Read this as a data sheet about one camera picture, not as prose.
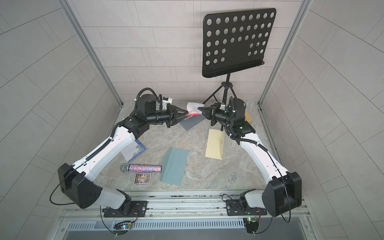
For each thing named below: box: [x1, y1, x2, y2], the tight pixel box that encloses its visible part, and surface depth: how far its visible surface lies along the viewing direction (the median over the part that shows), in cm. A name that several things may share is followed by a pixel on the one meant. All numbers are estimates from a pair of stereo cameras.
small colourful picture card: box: [133, 172, 151, 185], surface depth 80 cm
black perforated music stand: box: [202, 8, 277, 132], surface depth 69 cm
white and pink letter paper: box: [185, 102, 205, 116], surface depth 69 cm
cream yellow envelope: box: [205, 128, 225, 160], surface depth 96 cm
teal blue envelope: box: [161, 146, 189, 186], surface depth 88 cm
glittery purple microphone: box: [120, 163, 163, 173], surface depth 82 cm
